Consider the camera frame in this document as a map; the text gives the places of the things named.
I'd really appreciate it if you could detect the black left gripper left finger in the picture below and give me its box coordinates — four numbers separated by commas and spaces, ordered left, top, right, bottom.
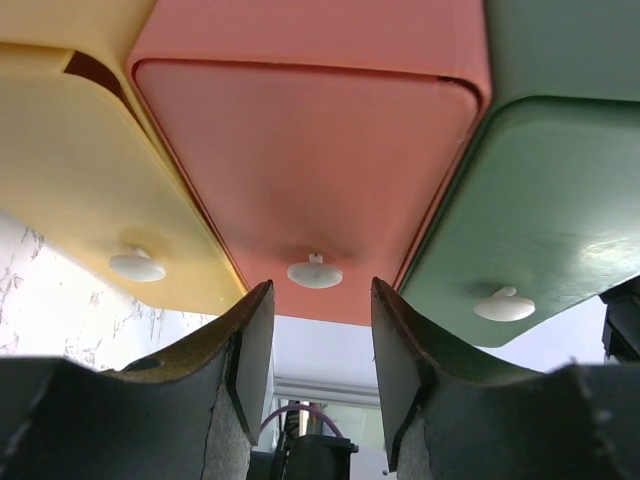
1, 281, 274, 479

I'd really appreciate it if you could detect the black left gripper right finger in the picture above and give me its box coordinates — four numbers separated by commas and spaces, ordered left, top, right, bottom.
371, 279, 639, 479

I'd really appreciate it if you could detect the green drawer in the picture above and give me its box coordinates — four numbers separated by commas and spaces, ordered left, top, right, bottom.
401, 97, 639, 347

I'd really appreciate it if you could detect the coral drawer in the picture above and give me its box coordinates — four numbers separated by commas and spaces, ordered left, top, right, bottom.
134, 60, 478, 325

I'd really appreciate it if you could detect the yellow drawer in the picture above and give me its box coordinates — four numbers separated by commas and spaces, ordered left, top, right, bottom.
1, 71, 245, 315

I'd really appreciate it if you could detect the coral drawer box housing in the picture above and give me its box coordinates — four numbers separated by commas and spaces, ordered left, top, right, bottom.
124, 0, 496, 131

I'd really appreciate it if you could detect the green drawer box housing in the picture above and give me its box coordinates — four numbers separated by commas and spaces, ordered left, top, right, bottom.
484, 0, 639, 107

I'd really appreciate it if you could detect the yellow drawer box housing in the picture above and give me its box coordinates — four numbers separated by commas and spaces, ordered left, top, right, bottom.
1, 0, 155, 112

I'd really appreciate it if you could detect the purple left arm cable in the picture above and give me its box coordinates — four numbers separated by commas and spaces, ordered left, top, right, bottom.
259, 405, 346, 441

